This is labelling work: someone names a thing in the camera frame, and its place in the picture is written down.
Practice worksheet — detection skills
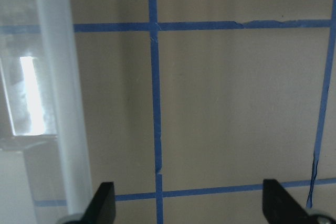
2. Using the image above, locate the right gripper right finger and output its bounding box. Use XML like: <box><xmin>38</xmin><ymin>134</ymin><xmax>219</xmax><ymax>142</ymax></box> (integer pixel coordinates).
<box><xmin>262</xmin><ymin>179</ymin><xmax>309</xmax><ymax>224</ymax></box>

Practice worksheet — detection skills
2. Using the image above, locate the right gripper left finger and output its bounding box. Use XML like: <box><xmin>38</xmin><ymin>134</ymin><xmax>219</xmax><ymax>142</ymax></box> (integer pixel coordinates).
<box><xmin>70</xmin><ymin>182</ymin><xmax>116</xmax><ymax>224</ymax></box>

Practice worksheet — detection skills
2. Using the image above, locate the clear plastic box lid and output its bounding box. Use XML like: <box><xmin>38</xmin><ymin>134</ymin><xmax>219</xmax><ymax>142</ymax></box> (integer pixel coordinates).
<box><xmin>1</xmin><ymin>0</ymin><xmax>92</xmax><ymax>223</ymax></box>

